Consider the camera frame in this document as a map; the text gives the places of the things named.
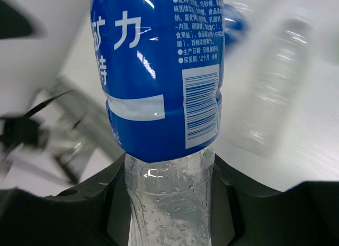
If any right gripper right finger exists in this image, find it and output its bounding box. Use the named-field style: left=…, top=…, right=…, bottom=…
left=211, top=156, right=338, bottom=245

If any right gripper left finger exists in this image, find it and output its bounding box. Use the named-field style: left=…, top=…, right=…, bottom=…
left=1, top=155, right=131, bottom=245

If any clear bottle white cap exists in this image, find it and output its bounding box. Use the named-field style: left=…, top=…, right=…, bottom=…
left=229, top=13, right=313, bottom=157

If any clear bottle blue label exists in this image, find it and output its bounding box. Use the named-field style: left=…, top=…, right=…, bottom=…
left=224, top=3, right=254, bottom=49

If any aluminium front rail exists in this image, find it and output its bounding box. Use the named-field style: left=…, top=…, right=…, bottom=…
left=40, top=77, right=123, bottom=185

